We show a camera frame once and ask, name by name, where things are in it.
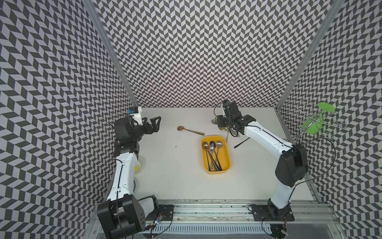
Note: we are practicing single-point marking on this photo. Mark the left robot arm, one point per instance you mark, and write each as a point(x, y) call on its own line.
point(122, 215)

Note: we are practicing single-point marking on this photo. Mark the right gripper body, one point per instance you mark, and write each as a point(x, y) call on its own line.
point(224, 121)

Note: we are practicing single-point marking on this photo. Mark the plain silver spoon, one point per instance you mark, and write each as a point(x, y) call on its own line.
point(219, 145)

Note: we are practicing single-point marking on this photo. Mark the silver ornate spoon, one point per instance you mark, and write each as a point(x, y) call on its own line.
point(211, 152)

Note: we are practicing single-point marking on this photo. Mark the aluminium front rail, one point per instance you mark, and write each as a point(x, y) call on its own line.
point(238, 211)

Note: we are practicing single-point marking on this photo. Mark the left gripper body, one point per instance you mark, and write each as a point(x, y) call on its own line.
point(138, 131)

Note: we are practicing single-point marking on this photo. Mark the yellow patterned plate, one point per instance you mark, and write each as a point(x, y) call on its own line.
point(138, 166)

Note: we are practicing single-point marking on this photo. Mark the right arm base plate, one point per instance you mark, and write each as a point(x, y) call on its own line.
point(261, 212)

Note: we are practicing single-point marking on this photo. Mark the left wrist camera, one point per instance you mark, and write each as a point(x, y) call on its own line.
point(135, 113)

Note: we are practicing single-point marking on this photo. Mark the small purple spoon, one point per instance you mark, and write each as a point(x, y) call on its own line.
point(213, 143)

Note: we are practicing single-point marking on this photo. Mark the green metal cup rack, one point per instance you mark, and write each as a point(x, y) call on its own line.
point(315, 122)

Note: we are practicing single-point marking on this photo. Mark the black spoon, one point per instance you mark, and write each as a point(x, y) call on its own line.
point(217, 161)

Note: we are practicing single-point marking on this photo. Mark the copper long spoon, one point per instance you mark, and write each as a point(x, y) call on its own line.
point(205, 146)

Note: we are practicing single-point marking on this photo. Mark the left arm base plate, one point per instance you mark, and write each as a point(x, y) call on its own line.
point(164, 212)

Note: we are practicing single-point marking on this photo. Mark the gold handled utensil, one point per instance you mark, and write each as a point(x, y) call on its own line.
point(182, 128)

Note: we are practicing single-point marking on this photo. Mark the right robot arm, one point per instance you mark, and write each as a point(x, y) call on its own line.
point(292, 163)

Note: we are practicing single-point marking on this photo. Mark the yellow plastic storage box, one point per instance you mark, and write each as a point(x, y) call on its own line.
point(223, 156)

